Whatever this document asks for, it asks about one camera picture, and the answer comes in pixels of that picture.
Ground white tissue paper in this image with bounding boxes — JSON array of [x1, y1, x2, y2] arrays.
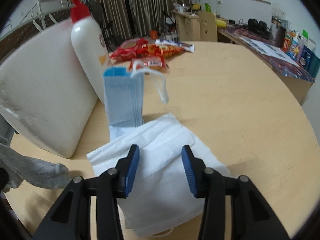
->
[[87, 113, 231, 237]]

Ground blue face mask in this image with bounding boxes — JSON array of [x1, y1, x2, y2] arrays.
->
[[103, 67, 169, 128]]

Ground grey sock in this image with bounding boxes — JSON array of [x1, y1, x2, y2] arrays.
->
[[1, 137, 71, 192]]

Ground red snack packets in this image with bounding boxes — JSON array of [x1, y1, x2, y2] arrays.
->
[[111, 38, 195, 73]]

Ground white foam box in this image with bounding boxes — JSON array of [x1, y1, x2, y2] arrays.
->
[[1, 20, 98, 158]]

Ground orange box on floor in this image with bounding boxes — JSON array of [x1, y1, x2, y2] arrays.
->
[[150, 30, 158, 40]]

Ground white red pump bottle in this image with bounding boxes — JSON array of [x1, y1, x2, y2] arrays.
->
[[71, 0, 112, 102]]

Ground black folding chair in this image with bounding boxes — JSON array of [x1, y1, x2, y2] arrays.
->
[[86, 0, 119, 51]]

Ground wooden chair smiley back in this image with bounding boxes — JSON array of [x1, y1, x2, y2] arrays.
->
[[198, 11, 217, 42]]

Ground printed paper sheet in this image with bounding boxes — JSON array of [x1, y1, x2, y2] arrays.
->
[[240, 37, 299, 67]]

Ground patterned cloth covered desk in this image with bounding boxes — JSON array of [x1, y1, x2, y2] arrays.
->
[[217, 24, 315, 105]]

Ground light wooden desk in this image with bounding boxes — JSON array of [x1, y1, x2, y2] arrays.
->
[[172, 10, 200, 41]]

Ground black headphones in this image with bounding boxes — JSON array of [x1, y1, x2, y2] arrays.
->
[[247, 18, 270, 40]]

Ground green spray bottle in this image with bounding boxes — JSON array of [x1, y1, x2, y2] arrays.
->
[[204, 3, 212, 12]]

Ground toiletry bottles group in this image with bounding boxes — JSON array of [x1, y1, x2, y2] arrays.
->
[[281, 30, 319, 79]]

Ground steel thermos bottle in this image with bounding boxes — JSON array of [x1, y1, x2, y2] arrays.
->
[[271, 15, 287, 48]]

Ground brown right curtain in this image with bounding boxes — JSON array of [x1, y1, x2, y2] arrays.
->
[[127, 0, 193, 38]]

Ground white metal bunk bed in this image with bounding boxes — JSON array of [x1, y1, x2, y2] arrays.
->
[[1, 7, 71, 62]]

